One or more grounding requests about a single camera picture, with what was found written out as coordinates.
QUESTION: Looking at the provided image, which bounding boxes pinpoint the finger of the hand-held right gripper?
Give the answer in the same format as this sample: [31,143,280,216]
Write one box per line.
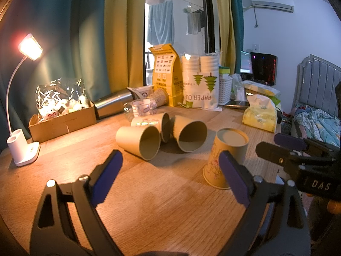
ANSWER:
[256,141,302,173]
[274,132,341,157]

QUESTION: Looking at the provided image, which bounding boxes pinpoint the cardboard box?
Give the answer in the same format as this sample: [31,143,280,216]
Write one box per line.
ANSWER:
[28,102,97,143]

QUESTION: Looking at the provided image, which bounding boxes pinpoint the light blue hanging towel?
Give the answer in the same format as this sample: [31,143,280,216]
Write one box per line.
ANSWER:
[147,0,174,46]

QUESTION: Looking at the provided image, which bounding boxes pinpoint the black computer case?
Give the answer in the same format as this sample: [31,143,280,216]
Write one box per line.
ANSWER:
[250,52,277,86]

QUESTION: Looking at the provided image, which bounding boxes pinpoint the beige paper cup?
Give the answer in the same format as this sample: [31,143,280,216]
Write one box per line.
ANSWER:
[152,89,169,107]
[115,125,161,161]
[202,128,249,190]
[170,115,208,153]
[130,112,171,143]

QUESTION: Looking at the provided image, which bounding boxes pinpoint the white air conditioner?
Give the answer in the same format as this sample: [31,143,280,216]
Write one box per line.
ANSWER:
[242,0,295,13]

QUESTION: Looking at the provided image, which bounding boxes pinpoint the pack of white paper cups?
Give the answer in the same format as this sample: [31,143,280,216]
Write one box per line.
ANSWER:
[182,53,223,112]

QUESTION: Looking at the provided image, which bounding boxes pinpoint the floral blue blanket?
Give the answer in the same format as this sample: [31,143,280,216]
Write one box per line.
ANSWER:
[293,107,341,147]

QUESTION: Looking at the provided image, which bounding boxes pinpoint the clear plastic bag of trinkets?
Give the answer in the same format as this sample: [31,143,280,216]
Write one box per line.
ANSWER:
[35,78,92,118]

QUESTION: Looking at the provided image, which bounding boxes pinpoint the stainless steel thermos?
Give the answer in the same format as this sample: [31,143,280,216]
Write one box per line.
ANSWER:
[93,88,136,120]

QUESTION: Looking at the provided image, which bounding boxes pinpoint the yellow curtain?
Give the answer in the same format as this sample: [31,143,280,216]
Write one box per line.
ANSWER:
[104,0,148,94]
[214,0,236,74]

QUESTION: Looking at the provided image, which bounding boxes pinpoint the white plastic basket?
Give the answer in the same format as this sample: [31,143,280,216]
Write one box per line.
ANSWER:
[218,73,235,105]

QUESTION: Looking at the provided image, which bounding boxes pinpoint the yellow tissue pack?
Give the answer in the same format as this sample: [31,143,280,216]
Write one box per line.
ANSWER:
[242,94,278,133]

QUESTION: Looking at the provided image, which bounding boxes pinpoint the yellow green snack package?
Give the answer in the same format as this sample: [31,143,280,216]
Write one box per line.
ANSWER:
[244,80,281,104]

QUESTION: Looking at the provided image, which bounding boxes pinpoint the white printed mug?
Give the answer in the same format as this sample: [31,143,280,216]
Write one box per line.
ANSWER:
[127,85,155,104]

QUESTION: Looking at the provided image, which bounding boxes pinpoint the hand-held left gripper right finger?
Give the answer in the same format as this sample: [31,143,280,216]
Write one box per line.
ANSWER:
[218,150,312,256]

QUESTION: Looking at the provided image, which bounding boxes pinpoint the clear plastic cup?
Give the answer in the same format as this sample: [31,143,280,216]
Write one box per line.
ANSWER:
[123,99,157,120]

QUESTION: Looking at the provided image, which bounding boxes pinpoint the grey padded headboard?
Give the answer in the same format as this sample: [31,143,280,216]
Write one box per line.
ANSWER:
[292,53,341,118]

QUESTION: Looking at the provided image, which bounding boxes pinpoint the white desk lamp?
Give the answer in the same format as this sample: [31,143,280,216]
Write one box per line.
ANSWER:
[7,33,43,167]

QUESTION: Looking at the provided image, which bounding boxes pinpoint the yellow paper bag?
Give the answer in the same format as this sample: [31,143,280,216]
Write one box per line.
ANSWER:
[148,43,184,107]

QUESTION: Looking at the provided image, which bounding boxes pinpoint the teal curtain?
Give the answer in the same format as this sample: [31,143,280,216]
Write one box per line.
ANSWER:
[229,0,246,74]
[0,0,111,152]

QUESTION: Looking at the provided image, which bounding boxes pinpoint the grey hanging garment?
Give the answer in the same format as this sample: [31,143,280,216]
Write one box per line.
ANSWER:
[186,10,203,35]

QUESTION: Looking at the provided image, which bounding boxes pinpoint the black smartphone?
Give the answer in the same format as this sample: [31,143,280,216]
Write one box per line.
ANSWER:
[224,101,249,109]

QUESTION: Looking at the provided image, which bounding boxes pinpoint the crumpled clear plastic bag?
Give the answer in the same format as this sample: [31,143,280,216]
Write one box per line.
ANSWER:
[231,74,249,102]

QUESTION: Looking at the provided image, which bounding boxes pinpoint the computer monitor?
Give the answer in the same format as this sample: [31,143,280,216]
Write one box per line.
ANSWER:
[240,51,253,74]

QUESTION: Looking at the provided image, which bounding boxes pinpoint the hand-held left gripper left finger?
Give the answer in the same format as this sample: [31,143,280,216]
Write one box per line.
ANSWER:
[30,149,126,256]

